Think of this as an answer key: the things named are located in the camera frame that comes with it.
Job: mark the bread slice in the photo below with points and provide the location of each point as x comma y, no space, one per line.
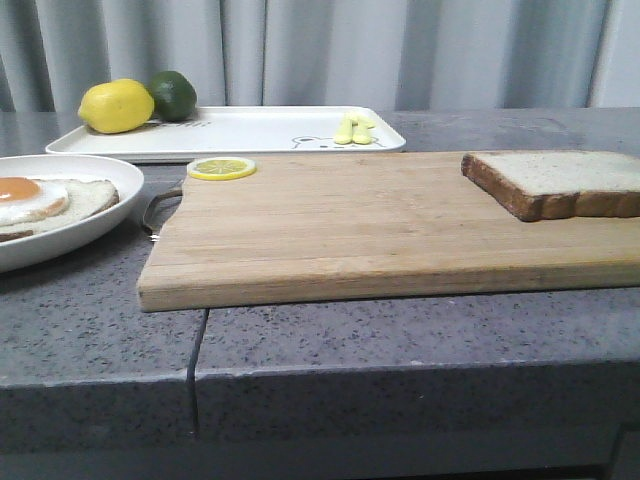
548,185
86,198

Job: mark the white round plate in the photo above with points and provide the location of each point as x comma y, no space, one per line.
127,179

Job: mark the white rectangular tray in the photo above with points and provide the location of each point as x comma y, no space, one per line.
234,131

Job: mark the wooden cutting board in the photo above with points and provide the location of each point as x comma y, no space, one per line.
346,226

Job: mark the left yellow-green small piece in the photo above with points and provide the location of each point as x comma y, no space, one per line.
344,132

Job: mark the yellow-green small piece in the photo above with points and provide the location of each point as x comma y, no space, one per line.
361,129
344,132

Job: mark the right yellow-green small piece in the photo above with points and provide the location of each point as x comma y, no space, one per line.
361,129

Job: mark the lemon slice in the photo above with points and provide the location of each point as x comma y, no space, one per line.
221,168

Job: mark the grey curtain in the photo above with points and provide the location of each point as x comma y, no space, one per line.
388,55

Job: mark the green lime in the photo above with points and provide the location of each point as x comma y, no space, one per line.
174,96

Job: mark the yellow lemon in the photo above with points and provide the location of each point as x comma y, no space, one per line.
115,107

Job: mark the fried egg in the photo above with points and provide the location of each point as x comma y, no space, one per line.
28,200

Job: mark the metal cutting board handle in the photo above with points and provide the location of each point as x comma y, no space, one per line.
152,231

